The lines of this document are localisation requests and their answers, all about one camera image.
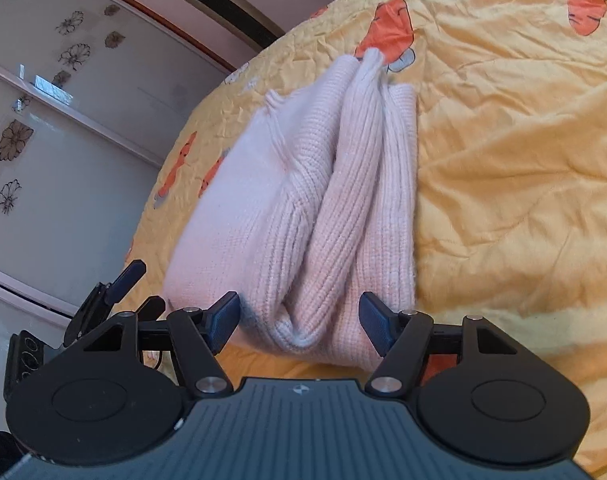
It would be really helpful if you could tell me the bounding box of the white floral sliding wardrobe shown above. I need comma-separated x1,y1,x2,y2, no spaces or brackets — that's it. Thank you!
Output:
0,0,239,321

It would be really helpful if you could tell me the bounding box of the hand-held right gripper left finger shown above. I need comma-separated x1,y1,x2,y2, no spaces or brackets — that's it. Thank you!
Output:
82,290,242,400

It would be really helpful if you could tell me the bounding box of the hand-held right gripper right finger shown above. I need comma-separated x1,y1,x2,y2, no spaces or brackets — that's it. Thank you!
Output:
358,290,523,397

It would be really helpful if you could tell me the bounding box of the yellow floral blanket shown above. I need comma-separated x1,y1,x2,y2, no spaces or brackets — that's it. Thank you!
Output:
126,0,607,476

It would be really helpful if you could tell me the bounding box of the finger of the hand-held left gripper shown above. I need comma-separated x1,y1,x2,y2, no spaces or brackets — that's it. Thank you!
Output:
132,296,167,322
64,259,148,346

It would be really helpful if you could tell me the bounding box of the white knitted sweater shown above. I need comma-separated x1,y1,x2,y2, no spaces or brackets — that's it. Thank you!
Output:
162,49,419,368

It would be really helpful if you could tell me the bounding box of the gold tower air conditioner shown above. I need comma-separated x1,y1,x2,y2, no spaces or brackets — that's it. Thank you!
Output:
138,0,284,51

